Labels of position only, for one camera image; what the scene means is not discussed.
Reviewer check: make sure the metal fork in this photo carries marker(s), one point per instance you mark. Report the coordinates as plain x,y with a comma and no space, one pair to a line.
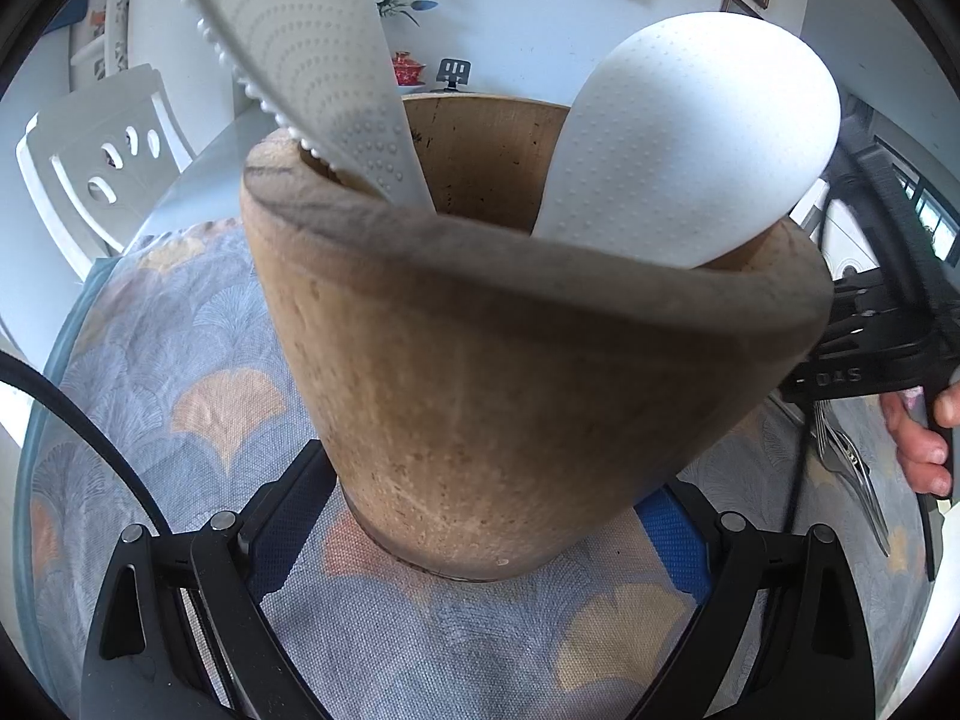
855,476

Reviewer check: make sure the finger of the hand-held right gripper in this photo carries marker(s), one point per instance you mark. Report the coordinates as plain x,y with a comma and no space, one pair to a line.
870,311

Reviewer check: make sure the fan-patterned grey tablecloth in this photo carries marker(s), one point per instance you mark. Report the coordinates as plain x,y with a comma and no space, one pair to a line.
187,330

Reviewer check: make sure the white rice paddle bumpy edge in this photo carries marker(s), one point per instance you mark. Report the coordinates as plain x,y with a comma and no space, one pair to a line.
300,52

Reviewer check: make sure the black phone stand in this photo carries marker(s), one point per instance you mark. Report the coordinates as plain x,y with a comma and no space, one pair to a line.
454,71

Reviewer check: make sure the round wooden utensil holder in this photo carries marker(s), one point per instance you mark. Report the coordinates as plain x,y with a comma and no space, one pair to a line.
487,390

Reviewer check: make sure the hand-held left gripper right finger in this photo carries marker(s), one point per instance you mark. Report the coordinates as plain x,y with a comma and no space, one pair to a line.
675,540

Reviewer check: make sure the white dotted rice paddle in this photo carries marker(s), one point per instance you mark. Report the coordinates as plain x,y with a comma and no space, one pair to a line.
675,142

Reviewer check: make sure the red lidded tea bowl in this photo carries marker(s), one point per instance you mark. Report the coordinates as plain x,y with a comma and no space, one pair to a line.
407,71

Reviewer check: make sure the person's right hand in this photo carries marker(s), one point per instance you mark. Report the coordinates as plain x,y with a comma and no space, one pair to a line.
919,450

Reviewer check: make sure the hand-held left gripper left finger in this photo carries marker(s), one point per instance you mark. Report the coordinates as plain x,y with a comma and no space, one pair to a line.
289,532

